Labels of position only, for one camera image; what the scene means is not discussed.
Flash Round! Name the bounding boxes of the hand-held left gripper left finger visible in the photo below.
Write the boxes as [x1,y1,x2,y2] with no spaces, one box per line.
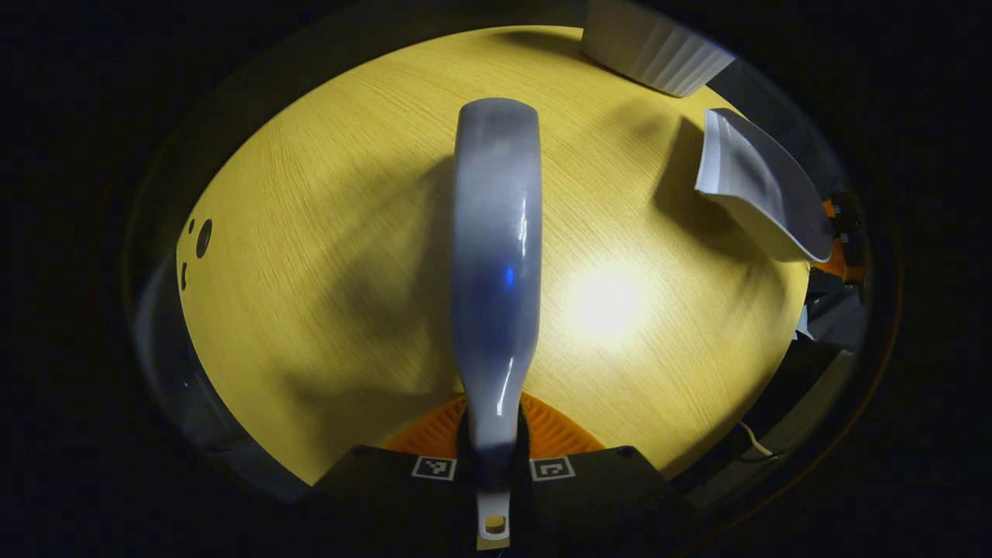
[314,394,475,558]

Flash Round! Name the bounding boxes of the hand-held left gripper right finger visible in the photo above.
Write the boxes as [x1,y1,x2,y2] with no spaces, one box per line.
[515,391,694,558]

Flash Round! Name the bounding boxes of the grey dustpan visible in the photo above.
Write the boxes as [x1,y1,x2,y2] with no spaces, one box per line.
[694,108,835,264]

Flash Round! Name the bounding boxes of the small grey broom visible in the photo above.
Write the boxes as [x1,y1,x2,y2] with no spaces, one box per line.
[452,97,542,553]

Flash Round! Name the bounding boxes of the white cable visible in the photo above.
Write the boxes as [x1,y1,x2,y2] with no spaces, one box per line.
[736,421,776,458]

